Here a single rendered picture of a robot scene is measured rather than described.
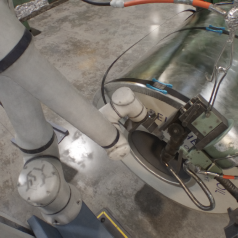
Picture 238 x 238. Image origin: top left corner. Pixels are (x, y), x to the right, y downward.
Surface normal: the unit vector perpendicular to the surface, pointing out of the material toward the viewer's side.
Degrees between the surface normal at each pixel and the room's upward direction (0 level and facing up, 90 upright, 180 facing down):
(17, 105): 90
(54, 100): 91
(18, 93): 92
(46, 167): 7
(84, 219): 0
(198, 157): 58
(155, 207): 0
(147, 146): 41
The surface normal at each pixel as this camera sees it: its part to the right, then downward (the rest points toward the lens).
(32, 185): -0.06, -0.56
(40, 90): 0.29, 0.70
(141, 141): 0.58, 0.00
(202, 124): -0.45, 0.23
